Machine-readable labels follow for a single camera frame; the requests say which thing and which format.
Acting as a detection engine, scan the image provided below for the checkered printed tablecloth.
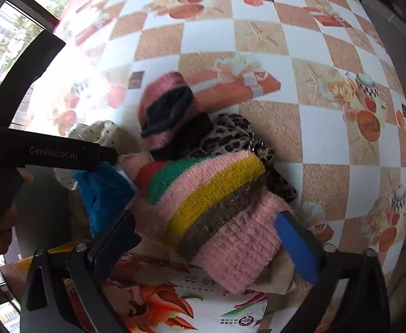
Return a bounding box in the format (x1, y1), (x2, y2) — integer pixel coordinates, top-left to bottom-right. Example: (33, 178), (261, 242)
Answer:
(11, 0), (406, 333)

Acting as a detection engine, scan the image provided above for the blue mesh cloth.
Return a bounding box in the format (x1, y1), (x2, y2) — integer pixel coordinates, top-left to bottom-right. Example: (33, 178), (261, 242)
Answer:
(72, 164), (138, 239)

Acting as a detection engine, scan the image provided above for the pink black striped sock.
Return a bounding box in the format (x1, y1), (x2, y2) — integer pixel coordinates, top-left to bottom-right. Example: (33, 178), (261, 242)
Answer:
(137, 71), (204, 150)

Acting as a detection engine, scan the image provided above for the red plastic basin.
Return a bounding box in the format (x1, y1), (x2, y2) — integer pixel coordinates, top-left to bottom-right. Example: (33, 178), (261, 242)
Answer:
(59, 0), (101, 29)

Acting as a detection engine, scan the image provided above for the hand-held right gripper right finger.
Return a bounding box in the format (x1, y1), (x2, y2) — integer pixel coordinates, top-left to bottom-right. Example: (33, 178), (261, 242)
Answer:
(275, 210), (391, 333)

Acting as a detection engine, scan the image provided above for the polka dot scrunchie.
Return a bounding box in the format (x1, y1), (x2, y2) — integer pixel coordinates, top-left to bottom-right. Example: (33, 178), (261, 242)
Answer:
(53, 119), (145, 192)

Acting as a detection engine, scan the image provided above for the beige cloth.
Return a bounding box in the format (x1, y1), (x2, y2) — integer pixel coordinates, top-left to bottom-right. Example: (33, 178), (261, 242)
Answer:
(251, 249), (308, 296)

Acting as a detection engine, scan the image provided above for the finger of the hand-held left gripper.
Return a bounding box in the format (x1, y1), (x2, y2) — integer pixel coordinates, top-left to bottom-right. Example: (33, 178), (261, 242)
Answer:
(0, 130), (118, 173)
(0, 29), (67, 131)

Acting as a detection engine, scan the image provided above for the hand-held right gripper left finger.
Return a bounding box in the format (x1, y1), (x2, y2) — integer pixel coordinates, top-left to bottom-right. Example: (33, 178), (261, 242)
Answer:
(20, 209), (143, 333)

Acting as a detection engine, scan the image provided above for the beige sofa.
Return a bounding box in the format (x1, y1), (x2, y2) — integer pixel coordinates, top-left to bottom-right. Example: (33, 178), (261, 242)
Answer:
(386, 246), (406, 320)

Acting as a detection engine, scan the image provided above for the person's left hand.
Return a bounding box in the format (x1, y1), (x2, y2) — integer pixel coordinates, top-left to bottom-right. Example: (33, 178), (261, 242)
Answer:
(0, 168), (34, 258)

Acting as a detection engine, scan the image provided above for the multicolour striped knit sock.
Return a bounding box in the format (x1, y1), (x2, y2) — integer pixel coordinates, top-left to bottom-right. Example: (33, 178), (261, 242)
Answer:
(119, 148), (296, 294)

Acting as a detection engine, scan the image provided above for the red patterned carton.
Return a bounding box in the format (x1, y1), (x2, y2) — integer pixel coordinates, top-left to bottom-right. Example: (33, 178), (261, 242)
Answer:
(95, 253), (294, 333)

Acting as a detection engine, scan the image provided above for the leopard print scrunchie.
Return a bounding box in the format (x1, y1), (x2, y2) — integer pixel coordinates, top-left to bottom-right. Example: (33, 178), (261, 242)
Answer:
(188, 112), (298, 202)

